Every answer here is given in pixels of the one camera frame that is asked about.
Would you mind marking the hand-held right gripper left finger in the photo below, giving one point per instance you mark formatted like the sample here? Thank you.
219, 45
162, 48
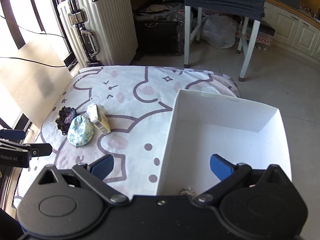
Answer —
101, 167

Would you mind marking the white ribbed suitcase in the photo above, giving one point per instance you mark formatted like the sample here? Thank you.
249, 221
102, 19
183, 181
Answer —
112, 30

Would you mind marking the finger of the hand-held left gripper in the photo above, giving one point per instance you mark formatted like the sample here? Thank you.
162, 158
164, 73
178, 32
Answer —
41, 149
12, 134

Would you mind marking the white frame chair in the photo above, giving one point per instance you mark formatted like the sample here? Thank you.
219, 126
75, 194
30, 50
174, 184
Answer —
188, 37

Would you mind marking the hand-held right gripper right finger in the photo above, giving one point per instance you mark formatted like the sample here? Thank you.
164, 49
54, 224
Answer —
220, 167

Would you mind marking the black fabric bag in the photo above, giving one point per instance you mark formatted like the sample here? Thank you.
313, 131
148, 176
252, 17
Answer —
160, 37

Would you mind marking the cream kitchen cabinets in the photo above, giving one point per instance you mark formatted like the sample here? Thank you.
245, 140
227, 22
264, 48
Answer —
295, 27

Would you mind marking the white cardboard box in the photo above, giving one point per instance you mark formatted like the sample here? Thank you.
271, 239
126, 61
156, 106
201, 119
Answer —
225, 135

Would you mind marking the dark low bench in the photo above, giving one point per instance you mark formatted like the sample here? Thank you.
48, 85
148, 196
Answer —
267, 31

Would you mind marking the dark purple scrunchie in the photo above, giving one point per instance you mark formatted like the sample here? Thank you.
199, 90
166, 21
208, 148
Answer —
64, 117

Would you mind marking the blue floral cloth pouch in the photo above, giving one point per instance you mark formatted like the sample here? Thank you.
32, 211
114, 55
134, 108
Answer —
80, 132

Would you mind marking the translucent plastic bag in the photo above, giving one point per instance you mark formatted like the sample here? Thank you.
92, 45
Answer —
217, 33

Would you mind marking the printed cartoon blanket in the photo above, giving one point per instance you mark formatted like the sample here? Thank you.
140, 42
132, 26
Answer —
140, 115

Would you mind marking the beige cardboard sheet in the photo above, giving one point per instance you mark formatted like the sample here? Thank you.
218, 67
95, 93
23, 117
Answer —
30, 85

